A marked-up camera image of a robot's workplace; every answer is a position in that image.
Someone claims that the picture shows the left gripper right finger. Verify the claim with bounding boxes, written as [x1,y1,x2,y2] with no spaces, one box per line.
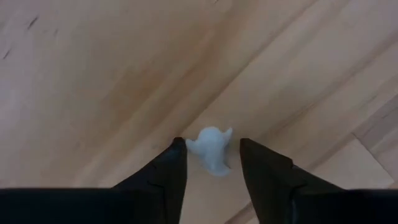
[239,138,343,224]

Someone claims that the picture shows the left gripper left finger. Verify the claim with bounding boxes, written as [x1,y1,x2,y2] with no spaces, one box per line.
[111,136,188,224]

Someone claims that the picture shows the white ghost figurine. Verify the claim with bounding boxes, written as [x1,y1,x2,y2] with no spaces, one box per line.
[185,126,234,177]

